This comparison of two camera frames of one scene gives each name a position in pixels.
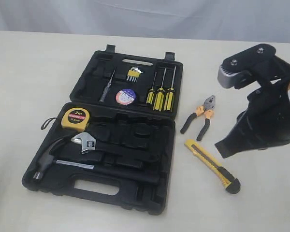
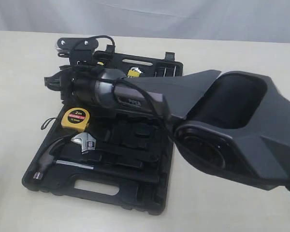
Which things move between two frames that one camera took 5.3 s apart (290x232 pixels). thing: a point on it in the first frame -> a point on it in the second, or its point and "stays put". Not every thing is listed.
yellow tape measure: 75,118 stays put
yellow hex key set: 133,74 stays put
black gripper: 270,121 -> 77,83
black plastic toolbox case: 112,142 stays put
